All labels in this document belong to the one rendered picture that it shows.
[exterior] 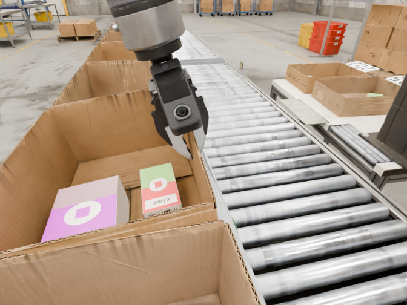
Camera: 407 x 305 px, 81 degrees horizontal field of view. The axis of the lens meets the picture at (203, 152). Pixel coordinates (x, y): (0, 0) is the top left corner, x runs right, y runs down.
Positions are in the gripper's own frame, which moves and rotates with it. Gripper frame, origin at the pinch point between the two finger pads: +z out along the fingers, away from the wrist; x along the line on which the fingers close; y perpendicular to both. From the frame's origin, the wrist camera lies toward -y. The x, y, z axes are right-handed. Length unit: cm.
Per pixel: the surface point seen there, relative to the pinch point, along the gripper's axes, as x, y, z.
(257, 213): -11.8, 4.7, 29.6
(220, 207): -1.8, -3.5, 12.4
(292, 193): -25.3, 10.5, 33.6
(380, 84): -112, 72, 47
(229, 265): 0.0, -22.4, 0.1
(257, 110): -38, 69, 36
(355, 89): -101, 77, 48
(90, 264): 14.5, -19.7, -4.6
